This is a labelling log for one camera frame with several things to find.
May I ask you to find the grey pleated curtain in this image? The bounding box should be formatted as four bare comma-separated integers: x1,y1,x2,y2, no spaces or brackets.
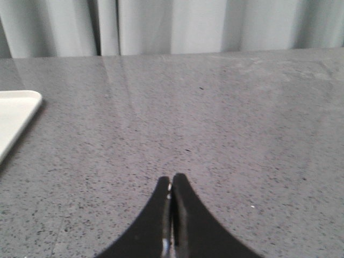
1,1,343,58

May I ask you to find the cream rectangular plastic tray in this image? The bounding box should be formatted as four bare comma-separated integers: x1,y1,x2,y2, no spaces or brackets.
1,90,43,163

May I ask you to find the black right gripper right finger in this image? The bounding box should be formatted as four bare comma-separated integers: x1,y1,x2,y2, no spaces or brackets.
171,173,259,257

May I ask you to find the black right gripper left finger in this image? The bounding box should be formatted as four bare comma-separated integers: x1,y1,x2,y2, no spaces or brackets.
97,176,170,257

